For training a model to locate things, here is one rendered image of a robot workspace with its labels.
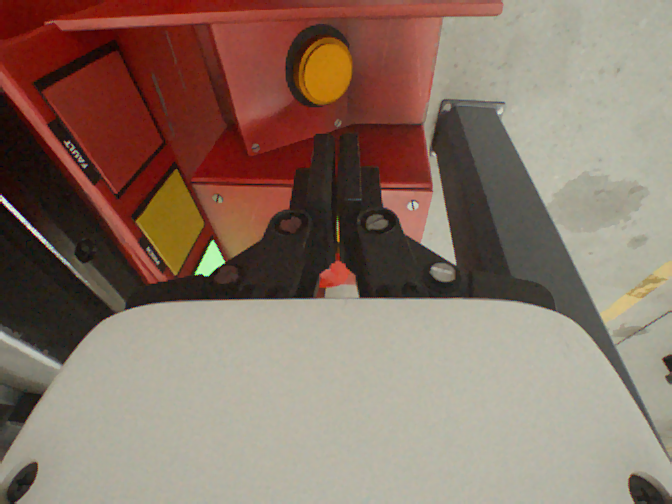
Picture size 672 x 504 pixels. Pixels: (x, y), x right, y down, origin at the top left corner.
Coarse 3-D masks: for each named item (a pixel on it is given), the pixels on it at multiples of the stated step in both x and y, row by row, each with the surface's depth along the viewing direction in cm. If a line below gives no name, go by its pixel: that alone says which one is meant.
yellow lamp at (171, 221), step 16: (176, 176) 18; (160, 192) 17; (176, 192) 18; (160, 208) 17; (176, 208) 18; (192, 208) 20; (144, 224) 15; (160, 224) 17; (176, 224) 18; (192, 224) 20; (160, 240) 17; (176, 240) 18; (192, 240) 20; (176, 256) 18; (176, 272) 18
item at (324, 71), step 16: (304, 48) 18; (320, 48) 18; (336, 48) 18; (304, 64) 18; (320, 64) 18; (336, 64) 19; (352, 64) 19; (304, 80) 18; (320, 80) 19; (336, 80) 19; (320, 96) 20; (336, 96) 20
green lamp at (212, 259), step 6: (210, 246) 22; (216, 246) 23; (210, 252) 22; (216, 252) 23; (204, 258) 22; (210, 258) 22; (216, 258) 23; (222, 258) 24; (204, 264) 21; (210, 264) 22; (216, 264) 23; (198, 270) 21; (204, 270) 22; (210, 270) 22
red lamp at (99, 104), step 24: (96, 72) 12; (120, 72) 13; (48, 96) 11; (72, 96) 11; (96, 96) 12; (120, 96) 14; (72, 120) 11; (96, 120) 12; (120, 120) 14; (144, 120) 15; (96, 144) 12; (120, 144) 14; (144, 144) 15; (120, 168) 14
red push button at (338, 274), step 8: (336, 248) 22; (336, 256) 20; (336, 264) 20; (344, 264) 20; (328, 272) 20; (336, 272) 20; (344, 272) 21; (320, 280) 21; (328, 280) 21; (336, 280) 21; (344, 280) 21
